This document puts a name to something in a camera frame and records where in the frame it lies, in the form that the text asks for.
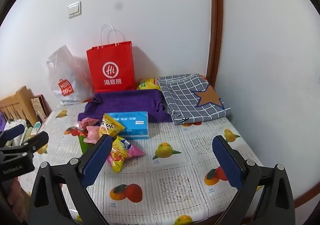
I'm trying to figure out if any pink candy packet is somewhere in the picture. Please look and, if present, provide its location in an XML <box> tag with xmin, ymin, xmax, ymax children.
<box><xmin>76</xmin><ymin>117</ymin><xmax>100</xmax><ymax>130</ymax></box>

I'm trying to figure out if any blue tissue pack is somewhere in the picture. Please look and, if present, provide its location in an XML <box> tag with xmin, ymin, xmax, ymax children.
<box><xmin>106</xmin><ymin>111</ymin><xmax>149</xmax><ymax>139</ymax></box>

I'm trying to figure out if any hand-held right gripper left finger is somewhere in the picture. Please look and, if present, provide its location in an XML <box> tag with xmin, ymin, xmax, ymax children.
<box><xmin>29</xmin><ymin>135</ymin><xmax>113</xmax><ymax>225</ymax></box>

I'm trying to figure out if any yellow chips packet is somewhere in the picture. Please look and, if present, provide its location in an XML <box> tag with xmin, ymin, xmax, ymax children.
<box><xmin>99</xmin><ymin>113</ymin><xmax>125</xmax><ymax>138</ymax></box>

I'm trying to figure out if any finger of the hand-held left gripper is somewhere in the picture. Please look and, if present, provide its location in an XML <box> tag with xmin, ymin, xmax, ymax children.
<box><xmin>0</xmin><ymin>123</ymin><xmax>25</xmax><ymax>141</ymax></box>
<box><xmin>0</xmin><ymin>131</ymin><xmax>49</xmax><ymax>163</ymax></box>

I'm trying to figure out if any red paper bag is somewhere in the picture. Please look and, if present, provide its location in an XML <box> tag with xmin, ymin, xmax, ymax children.
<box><xmin>86</xmin><ymin>24</ymin><xmax>137</xmax><ymax>93</ymax></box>

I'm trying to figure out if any fruit print tablecloth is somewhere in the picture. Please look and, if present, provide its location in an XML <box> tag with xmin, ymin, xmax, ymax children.
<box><xmin>17</xmin><ymin>103</ymin><xmax>265</xmax><ymax>225</ymax></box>

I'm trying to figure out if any patterned box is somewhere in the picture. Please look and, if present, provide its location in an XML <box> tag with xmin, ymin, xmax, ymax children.
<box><xmin>30</xmin><ymin>94</ymin><xmax>48</xmax><ymax>122</ymax></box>

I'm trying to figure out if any pink packet with clear stripe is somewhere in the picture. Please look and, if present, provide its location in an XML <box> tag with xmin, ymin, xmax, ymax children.
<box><xmin>84</xmin><ymin>125</ymin><xmax>102</xmax><ymax>144</ymax></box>

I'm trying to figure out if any white plastic bag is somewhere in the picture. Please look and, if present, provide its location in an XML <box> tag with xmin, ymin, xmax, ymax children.
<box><xmin>45</xmin><ymin>45</ymin><xmax>93</xmax><ymax>106</ymax></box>

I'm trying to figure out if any large yellow snack bag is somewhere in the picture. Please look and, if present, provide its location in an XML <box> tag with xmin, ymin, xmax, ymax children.
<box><xmin>136</xmin><ymin>78</ymin><xmax>162</xmax><ymax>91</ymax></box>

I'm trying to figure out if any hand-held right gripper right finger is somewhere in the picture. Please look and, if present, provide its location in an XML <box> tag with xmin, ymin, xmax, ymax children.
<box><xmin>212</xmin><ymin>135</ymin><xmax>295</xmax><ymax>225</ymax></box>

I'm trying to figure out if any white tube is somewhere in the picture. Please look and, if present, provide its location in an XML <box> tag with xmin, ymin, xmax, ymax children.
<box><xmin>32</xmin><ymin>122</ymin><xmax>42</xmax><ymax>138</ymax></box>

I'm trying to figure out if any grey checked cloth with star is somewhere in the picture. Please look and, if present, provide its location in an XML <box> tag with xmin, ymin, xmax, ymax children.
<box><xmin>157</xmin><ymin>73</ymin><xmax>232</xmax><ymax>125</ymax></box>

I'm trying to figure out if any purple towel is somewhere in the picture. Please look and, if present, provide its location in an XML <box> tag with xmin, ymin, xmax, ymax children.
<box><xmin>78</xmin><ymin>89</ymin><xmax>173</xmax><ymax>123</ymax></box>

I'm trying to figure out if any green triangular snack packet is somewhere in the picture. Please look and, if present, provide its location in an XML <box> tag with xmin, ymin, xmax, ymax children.
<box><xmin>78</xmin><ymin>134</ymin><xmax>97</xmax><ymax>154</ymax></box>

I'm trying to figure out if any white light switch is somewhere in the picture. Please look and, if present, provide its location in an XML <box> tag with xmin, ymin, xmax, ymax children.
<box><xmin>68</xmin><ymin>1</ymin><xmax>82</xmax><ymax>18</ymax></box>

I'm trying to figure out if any yellow pink snack packet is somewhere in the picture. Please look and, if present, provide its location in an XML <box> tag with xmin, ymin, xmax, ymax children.
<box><xmin>107</xmin><ymin>135</ymin><xmax>146</xmax><ymax>173</ymax></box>

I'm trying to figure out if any brown wooden door frame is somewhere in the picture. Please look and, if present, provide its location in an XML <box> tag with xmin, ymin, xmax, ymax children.
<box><xmin>206</xmin><ymin>0</ymin><xmax>224</xmax><ymax>89</ymax></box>

